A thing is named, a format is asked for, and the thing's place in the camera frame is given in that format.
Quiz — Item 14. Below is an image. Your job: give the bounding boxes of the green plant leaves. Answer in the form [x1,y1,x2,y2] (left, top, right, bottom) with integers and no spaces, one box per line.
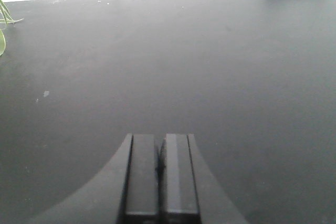
[1,0,24,56]

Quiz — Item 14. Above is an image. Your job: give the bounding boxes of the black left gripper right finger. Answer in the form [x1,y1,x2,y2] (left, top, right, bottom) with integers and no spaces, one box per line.
[160,134,247,223]

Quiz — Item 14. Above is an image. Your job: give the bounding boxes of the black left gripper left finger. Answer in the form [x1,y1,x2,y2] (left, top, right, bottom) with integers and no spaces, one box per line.
[29,134,159,223]

